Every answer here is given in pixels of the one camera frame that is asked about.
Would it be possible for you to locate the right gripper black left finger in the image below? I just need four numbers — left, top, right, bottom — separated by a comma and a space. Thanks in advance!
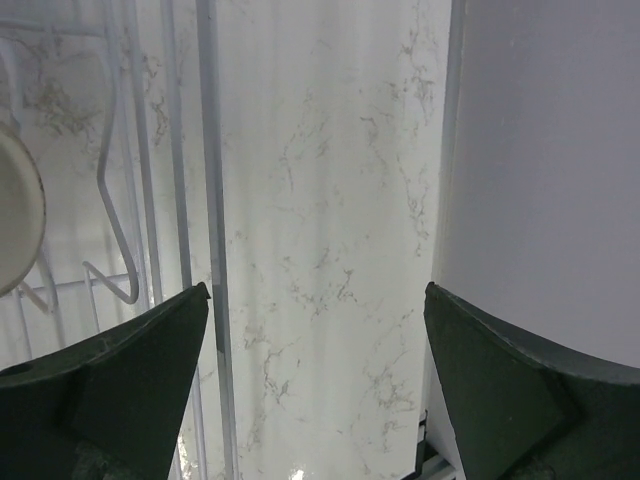
1, 283, 207, 479

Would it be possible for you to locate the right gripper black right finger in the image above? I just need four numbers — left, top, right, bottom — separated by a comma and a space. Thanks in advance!
424, 282, 639, 479

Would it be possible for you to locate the white wire dish rack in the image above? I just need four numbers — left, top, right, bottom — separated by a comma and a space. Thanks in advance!
1, 1, 239, 479

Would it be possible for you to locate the orange white patterned bowl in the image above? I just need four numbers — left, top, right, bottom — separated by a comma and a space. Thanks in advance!
1, 124, 46, 295

